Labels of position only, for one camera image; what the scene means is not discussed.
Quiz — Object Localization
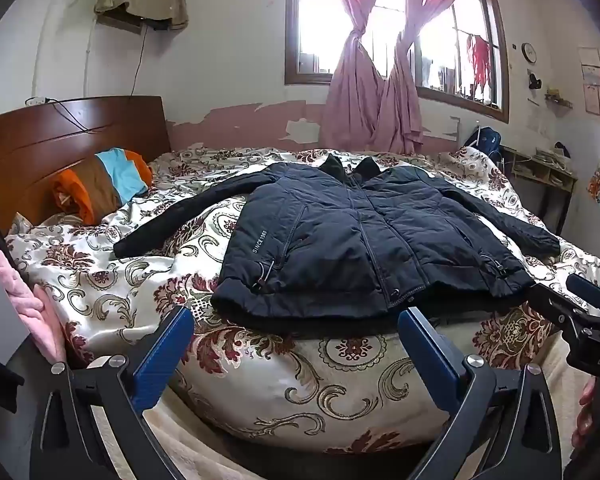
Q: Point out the person's right hand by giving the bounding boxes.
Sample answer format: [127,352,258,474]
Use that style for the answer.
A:
[571,375,600,452]

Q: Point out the black cable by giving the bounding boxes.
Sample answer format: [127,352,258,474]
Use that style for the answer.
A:
[130,19,148,97]

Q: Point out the small wall shelf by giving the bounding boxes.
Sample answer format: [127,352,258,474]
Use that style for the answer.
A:
[544,90,574,110]

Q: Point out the brown framed window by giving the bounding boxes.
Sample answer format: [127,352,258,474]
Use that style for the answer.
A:
[285,0,511,123]

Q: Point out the dark navy padded jacket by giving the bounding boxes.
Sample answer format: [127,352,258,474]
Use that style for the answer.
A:
[112,154,562,341]

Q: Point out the grey flat card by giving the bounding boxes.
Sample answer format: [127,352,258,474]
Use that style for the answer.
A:
[0,266,31,367]

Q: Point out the striped orange blue pillow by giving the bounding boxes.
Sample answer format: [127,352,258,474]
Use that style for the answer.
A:
[50,148,153,226]

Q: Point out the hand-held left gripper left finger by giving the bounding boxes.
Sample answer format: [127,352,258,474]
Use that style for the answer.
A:
[29,305,196,480]

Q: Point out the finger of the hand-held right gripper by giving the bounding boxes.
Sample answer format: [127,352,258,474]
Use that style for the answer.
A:
[528,282,591,332]
[566,274,600,320]

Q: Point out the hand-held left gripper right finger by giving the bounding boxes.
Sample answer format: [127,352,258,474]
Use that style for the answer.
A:
[397,307,563,480]

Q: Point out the dark wall shelf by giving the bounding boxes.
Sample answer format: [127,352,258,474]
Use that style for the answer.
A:
[96,11,173,36]

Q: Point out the white wall paper sheet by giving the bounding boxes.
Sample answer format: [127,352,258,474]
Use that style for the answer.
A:
[579,48,600,87]

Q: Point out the pink fluffy garment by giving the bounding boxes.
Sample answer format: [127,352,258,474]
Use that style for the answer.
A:
[0,232,69,367]

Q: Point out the floral patterned blanket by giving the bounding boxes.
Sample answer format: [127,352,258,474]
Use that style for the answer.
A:
[5,145,600,461]

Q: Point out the red hanging clothes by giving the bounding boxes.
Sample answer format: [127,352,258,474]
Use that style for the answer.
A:
[465,34,492,87]

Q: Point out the wooden bed headboard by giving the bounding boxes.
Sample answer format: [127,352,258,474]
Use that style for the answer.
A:
[0,95,173,236]

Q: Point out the wooden desk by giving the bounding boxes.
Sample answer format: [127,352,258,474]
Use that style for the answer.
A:
[500,145,579,237]

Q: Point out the blue backpack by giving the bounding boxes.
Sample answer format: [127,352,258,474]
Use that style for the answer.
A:
[462,126,504,162]

